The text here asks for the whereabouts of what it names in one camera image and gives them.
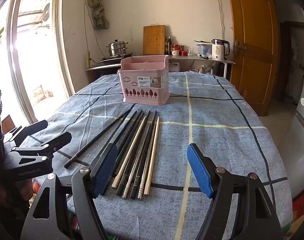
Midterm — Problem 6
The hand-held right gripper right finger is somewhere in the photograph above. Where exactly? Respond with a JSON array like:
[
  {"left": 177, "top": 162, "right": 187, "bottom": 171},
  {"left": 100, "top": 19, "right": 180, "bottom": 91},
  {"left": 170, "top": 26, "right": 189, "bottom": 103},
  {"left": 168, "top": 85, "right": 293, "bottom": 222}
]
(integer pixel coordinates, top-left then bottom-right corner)
[{"left": 187, "top": 143, "right": 285, "bottom": 240}]

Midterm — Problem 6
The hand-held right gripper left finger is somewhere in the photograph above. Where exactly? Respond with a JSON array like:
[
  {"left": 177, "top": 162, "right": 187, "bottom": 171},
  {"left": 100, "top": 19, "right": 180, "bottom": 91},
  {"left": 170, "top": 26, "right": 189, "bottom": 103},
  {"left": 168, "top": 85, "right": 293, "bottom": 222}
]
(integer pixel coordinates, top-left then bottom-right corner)
[{"left": 22, "top": 143, "right": 118, "bottom": 240}]

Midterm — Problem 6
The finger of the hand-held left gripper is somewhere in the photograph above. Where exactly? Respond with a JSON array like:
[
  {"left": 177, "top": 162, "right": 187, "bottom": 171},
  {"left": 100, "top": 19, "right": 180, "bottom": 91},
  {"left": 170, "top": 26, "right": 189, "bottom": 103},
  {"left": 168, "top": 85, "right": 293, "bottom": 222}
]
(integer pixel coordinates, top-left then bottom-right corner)
[
  {"left": 1, "top": 119, "right": 49, "bottom": 148},
  {"left": 4, "top": 131, "right": 73, "bottom": 167}
]

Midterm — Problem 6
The patterned-end dark chopstick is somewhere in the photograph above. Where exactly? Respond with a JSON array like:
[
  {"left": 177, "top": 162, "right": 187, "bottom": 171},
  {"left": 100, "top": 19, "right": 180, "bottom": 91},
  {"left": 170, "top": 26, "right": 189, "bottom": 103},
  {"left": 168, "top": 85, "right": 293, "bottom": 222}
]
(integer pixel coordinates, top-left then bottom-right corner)
[
  {"left": 130, "top": 122, "right": 155, "bottom": 199},
  {"left": 116, "top": 122, "right": 152, "bottom": 196}
]

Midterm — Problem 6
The silver-ended black chopstick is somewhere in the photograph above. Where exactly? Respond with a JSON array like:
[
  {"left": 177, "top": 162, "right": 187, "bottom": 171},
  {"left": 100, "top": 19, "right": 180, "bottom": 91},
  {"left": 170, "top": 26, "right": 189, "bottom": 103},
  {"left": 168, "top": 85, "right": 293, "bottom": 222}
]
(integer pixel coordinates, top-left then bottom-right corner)
[
  {"left": 122, "top": 110, "right": 151, "bottom": 199},
  {"left": 138, "top": 110, "right": 158, "bottom": 199}
]

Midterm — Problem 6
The light wooden chopstick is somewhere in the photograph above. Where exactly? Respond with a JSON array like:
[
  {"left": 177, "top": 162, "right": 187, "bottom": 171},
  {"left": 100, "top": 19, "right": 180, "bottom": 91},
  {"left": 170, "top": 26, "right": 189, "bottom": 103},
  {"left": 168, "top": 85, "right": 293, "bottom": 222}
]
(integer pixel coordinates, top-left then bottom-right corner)
[
  {"left": 111, "top": 116, "right": 147, "bottom": 188},
  {"left": 144, "top": 116, "right": 160, "bottom": 195}
]

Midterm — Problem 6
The pink plastic chopstick basket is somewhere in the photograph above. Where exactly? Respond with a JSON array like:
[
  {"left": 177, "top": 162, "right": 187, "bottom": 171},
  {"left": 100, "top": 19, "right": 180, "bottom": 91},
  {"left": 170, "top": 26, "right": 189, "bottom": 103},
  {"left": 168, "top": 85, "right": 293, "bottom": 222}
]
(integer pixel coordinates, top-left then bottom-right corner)
[{"left": 117, "top": 54, "right": 170, "bottom": 106}]

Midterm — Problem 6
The blue checked tablecloth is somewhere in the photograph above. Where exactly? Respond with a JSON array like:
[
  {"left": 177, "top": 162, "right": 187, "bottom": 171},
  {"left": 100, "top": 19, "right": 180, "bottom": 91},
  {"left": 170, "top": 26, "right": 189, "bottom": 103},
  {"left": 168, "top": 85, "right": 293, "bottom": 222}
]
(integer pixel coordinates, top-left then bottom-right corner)
[{"left": 27, "top": 71, "right": 293, "bottom": 240}]

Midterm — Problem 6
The low steel counter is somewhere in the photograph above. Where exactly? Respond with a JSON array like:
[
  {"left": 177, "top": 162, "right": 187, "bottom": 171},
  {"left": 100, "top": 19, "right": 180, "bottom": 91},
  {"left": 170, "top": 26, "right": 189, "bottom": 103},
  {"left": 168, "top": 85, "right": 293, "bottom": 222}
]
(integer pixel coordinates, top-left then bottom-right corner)
[{"left": 85, "top": 61, "right": 122, "bottom": 84}]

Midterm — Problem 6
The black gas stove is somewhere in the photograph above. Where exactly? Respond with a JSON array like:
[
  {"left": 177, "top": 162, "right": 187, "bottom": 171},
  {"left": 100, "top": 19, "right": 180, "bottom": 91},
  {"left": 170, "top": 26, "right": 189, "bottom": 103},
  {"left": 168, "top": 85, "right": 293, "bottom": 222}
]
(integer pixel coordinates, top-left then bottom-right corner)
[{"left": 100, "top": 53, "right": 134, "bottom": 63}]

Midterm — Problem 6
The steel steamer pot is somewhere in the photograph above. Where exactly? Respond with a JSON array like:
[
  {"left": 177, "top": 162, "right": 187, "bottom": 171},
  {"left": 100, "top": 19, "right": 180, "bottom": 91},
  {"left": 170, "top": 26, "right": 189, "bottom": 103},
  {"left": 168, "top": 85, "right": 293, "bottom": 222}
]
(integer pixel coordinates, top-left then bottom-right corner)
[{"left": 106, "top": 39, "right": 129, "bottom": 57}]

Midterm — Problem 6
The grey refrigerator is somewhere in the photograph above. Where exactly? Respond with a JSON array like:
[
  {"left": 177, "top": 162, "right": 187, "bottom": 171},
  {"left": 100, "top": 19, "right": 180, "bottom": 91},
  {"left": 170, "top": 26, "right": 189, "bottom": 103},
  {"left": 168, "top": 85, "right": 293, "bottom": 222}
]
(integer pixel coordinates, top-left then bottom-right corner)
[{"left": 291, "top": 5, "right": 304, "bottom": 202}]

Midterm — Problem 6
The steel side table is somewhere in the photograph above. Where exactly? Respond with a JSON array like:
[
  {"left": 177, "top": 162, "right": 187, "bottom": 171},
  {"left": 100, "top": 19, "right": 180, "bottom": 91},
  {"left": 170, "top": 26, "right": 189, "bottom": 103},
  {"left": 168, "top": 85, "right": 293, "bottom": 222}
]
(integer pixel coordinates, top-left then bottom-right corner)
[{"left": 168, "top": 54, "right": 236, "bottom": 79}]

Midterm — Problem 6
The outdoor fan unit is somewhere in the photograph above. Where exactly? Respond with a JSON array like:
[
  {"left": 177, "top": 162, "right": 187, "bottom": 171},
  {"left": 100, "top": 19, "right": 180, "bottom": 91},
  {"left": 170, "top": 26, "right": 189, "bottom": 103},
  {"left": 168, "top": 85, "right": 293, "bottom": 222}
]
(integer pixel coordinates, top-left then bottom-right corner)
[{"left": 40, "top": 3, "right": 52, "bottom": 23}]

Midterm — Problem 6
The water filter pitcher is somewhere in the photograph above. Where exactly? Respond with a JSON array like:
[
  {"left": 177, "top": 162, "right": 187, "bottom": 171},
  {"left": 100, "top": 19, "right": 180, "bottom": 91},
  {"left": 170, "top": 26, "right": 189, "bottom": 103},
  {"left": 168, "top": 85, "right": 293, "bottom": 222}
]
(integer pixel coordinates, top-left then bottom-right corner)
[{"left": 194, "top": 40, "right": 214, "bottom": 57}]

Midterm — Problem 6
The white electric kettle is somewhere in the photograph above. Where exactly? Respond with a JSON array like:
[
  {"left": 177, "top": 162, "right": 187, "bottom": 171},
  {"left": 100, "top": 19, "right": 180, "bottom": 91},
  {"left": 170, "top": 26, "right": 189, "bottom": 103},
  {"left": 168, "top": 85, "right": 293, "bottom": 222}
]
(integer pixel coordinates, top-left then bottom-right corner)
[{"left": 211, "top": 39, "right": 231, "bottom": 61}]

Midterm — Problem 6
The tied beige curtain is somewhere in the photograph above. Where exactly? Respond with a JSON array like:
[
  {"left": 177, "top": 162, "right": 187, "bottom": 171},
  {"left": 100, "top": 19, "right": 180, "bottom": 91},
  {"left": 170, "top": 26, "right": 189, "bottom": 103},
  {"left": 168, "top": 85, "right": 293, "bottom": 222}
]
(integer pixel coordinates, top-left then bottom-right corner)
[{"left": 88, "top": 0, "right": 110, "bottom": 30}]

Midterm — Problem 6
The wooden door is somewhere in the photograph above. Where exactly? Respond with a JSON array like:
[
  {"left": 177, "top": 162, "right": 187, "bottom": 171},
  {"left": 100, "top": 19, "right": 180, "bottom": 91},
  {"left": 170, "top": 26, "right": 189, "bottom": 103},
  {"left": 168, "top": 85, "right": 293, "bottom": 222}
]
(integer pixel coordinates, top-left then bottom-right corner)
[{"left": 226, "top": 0, "right": 280, "bottom": 117}]

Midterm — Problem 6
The bamboo cutting board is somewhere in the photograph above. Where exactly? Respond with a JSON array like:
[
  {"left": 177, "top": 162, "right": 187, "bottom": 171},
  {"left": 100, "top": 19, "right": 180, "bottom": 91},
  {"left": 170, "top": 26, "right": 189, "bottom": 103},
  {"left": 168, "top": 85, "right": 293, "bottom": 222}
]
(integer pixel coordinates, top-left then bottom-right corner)
[{"left": 143, "top": 25, "right": 166, "bottom": 55}]

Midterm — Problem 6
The white window frame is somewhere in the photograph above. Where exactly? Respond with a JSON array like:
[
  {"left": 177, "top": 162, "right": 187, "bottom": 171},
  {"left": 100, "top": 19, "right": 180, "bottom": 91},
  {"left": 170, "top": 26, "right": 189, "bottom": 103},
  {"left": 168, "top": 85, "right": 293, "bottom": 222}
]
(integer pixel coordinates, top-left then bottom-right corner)
[{"left": 5, "top": 0, "right": 76, "bottom": 125}]

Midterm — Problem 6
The metal door handle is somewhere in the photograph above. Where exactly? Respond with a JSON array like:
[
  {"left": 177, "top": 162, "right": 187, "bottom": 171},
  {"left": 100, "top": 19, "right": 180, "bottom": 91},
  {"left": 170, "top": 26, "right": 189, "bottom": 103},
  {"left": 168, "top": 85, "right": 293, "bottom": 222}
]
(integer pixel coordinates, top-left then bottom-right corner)
[{"left": 233, "top": 41, "right": 246, "bottom": 55}]

